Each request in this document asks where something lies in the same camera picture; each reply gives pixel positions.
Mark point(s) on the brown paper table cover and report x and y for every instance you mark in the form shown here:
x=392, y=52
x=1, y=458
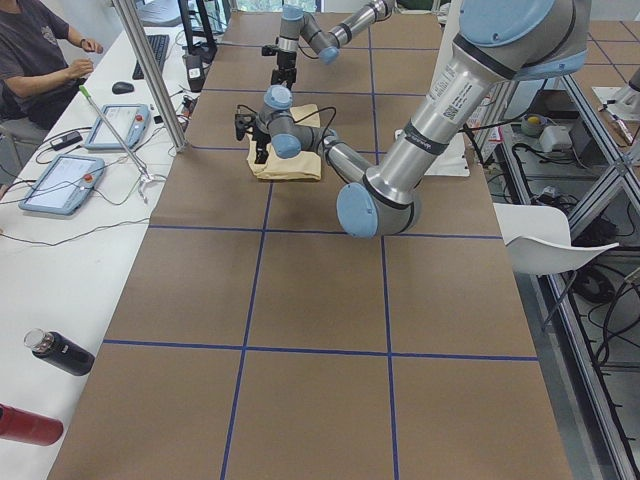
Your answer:
x=255, y=340

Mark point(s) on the far blue teach pendant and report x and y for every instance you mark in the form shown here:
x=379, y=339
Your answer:
x=129, y=120

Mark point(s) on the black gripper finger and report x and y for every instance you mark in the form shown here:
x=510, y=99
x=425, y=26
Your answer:
x=285, y=77
x=262, y=154

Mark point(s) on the blue teach pendant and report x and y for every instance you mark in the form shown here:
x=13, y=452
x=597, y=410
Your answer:
x=129, y=120
x=64, y=185

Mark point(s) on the aluminium frame post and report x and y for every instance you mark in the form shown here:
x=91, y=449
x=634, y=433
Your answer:
x=138, y=39

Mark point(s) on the red water bottle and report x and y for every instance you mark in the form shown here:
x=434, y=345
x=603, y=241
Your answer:
x=29, y=427

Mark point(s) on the near blue teach pendant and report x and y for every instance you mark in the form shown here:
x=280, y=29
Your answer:
x=64, y=185

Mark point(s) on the beige long-sleeve printed shirt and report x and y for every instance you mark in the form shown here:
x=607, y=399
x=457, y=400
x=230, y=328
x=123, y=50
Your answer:
x=295, y=134

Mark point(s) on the seated person grey shirt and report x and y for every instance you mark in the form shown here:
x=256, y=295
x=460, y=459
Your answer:
x=34, y=72

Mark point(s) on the white plastic chair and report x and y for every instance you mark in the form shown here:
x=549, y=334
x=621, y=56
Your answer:
x=538, y=240

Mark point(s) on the black computer keyboard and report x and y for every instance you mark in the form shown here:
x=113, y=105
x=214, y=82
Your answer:
x=159, y=44

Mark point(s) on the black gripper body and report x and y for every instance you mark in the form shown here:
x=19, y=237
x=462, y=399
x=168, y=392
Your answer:
x=286, y=61
x=262, y=138

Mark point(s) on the long metal grabber stick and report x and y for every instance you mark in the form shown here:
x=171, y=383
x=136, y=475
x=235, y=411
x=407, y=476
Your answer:
x=145, y=176

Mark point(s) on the black insulated bottle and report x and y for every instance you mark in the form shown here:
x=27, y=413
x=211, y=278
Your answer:
x=59, y=351

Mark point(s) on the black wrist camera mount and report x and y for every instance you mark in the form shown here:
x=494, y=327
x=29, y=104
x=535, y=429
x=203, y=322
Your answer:
x=244, y=124

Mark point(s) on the black computer mouse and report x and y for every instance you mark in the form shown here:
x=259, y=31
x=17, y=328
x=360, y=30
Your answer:
x=122, y=87

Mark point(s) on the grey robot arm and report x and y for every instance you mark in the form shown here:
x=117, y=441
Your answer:
x=496, y=41
x=296, y=25

